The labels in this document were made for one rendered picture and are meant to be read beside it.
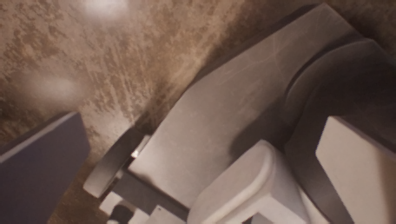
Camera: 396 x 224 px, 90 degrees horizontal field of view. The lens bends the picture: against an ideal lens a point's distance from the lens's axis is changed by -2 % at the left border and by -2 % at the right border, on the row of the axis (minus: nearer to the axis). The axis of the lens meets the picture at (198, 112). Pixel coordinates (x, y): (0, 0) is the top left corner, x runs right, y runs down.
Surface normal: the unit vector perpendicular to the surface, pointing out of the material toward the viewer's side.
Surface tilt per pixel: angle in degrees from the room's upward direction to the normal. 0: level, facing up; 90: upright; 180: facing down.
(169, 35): 0
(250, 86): 0
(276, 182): 65
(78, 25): 0
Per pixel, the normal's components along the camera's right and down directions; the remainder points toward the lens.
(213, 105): -0.18, 0.41
